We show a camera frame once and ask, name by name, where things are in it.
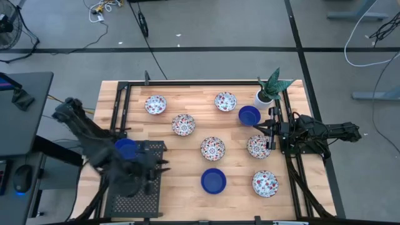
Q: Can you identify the black cable bundle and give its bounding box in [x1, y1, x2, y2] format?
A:
[368, 11, 400, 48]

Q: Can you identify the white plant pot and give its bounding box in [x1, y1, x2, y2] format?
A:
[253, 89, 275, 111]

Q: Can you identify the black aluminium rig frame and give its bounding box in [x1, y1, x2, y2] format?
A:
[70, 70, 338, 225]

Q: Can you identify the black floor fan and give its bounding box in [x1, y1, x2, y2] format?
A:
[0, 0, 41, 64]

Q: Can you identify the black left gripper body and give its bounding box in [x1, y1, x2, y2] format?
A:
[132, 140, 159, 196]

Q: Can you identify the thin black floor cable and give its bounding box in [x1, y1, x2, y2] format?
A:
[371, 51, 400, 154]

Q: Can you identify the black computer mouse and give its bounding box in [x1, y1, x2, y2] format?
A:
[12, 164, 34, 195]

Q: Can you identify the black desk crossbar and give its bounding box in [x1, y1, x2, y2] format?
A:
[32, 134, 84, 167]

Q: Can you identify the mandala pattern mini bowl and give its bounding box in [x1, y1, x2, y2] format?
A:
[171, 113, 196, 137]
[246, 134, 272, 160]
[200, 136, 226, 162]

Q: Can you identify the black keyboard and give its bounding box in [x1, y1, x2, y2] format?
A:
[0, 160, 9, 196]

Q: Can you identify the black perforated metal rack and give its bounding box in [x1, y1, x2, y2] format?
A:
[104, 139, 168, 219]

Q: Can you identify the blue mini bowl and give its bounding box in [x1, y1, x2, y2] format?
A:
[114, 138, 139, 161]
[200, 167, 228, 195]
[237, 105, 262, 127]

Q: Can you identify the yellow cable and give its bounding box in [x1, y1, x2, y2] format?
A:
[46, 94, 96, 116]

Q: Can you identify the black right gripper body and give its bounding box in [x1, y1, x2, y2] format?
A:
[268, 106, 293, 151]

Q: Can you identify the green snake plant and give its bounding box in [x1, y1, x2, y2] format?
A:
[256, 67, 296, 101]

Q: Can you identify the white power cable bundle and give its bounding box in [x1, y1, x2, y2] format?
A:
[88, 0, 123, 23]

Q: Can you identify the long black floor cable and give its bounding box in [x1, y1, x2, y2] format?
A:
[127, 0, 169, 81]

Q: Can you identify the red flower print mini bowl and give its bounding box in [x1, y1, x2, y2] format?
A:
[214, 91, 238, 113]
[144, 94, 168, 116]
[251, 169, 279, 198]

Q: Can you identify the black desk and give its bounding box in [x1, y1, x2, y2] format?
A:
[0, 71, 54, 157]

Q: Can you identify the grey desk foot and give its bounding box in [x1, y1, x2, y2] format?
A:
[352, 86, 400, 101]
[326, 0, 390, 23]

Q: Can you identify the dark grey side desk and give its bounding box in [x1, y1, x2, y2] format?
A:
[0, 152, 44, 225]

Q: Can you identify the black monitor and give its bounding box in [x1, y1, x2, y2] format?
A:
[0, 72, 23, 92]

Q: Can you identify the white floor cable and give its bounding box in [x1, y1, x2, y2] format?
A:
[343, 0, 400, 68]

